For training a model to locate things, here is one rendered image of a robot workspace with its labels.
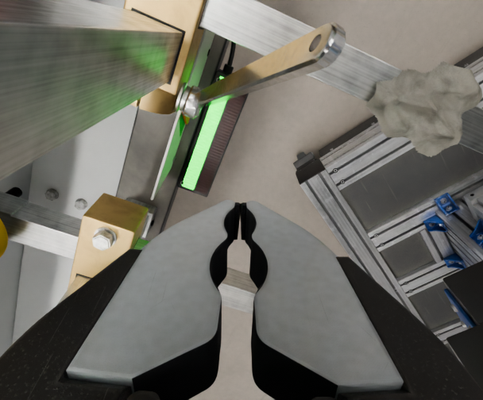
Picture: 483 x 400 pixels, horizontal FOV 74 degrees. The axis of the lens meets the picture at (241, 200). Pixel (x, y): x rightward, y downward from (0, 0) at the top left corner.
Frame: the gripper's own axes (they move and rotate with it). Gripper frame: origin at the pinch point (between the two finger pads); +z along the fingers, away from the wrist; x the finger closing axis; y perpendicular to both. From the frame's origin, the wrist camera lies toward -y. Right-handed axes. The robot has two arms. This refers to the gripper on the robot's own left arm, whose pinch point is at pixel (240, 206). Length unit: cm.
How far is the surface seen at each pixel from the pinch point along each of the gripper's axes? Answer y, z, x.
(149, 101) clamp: -1.4, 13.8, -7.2
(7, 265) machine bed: 32, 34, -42
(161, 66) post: -4.3, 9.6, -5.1
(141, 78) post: -4.0, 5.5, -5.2
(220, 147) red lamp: 7.4, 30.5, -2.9
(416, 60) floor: -1, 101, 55
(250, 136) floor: 26, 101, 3
